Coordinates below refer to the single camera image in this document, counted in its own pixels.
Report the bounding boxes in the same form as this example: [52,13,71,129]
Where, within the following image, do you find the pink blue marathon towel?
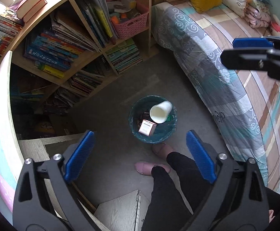
[0,51,24,212]

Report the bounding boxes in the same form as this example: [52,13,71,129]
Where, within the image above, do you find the pink plastic basket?
[106,0,149,39]

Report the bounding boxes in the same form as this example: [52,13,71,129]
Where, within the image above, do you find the pink slipper right foot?
[152,143,174,160]

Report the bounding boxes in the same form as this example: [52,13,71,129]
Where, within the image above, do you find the black trouser leg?
[142,152,212,231]

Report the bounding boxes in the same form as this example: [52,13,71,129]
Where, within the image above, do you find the small white red box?
[138,119,157,136]

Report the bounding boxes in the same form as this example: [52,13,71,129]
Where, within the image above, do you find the white paper cup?
[149,101,173,124]

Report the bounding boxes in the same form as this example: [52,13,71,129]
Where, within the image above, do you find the pink slipper left foot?
[135,162,171,176]

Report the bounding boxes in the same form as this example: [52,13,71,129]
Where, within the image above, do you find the stacked books on shelf top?
[10,0,47,23]

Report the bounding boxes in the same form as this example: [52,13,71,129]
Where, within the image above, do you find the pink slipper foot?
[135,162,171,176]
[152,143,174,160]

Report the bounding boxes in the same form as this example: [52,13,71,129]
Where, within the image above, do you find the wooden bookshelf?
[0,0,152,114]

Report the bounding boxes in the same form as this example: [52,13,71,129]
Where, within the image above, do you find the patterned bed quilt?
[152,0,280,190]

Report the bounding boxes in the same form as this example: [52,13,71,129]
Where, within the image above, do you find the teal trash bin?
[128,95,177,144]

